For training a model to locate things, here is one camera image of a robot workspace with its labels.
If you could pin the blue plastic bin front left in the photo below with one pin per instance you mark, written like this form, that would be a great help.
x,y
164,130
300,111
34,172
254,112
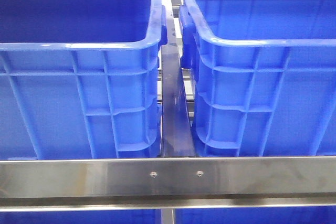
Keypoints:
x,y
79,78

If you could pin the blue plastic bin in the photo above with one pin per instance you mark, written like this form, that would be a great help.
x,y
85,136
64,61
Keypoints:
x,y
264,74
79,78

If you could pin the blue plastic bin front right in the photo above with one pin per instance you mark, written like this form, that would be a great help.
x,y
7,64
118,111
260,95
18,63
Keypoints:
x,y
264,74

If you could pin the blue bin lower left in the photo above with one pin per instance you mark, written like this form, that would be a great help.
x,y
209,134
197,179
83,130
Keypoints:
x,y
105,216

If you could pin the blue bin lower right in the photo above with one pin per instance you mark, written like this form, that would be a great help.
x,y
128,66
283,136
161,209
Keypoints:
x,y
322,214

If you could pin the stainless steel front rail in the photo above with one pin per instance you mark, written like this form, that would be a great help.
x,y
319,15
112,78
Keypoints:
x,y
109,184

